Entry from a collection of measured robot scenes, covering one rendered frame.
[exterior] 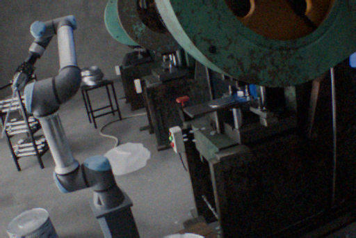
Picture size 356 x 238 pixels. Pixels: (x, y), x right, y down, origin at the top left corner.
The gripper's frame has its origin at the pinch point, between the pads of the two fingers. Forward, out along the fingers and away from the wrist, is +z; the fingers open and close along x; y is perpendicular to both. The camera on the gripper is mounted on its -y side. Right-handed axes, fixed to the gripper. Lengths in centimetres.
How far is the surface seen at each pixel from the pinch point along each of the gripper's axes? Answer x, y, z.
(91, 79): 104, -239, -46
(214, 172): 76, 75, -9
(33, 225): 44, -9, 70
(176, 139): 83, 29, -16
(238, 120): 77, 72, -33
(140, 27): 71, -75, -89
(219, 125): 81, 58, -29
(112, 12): 84, -241, -138
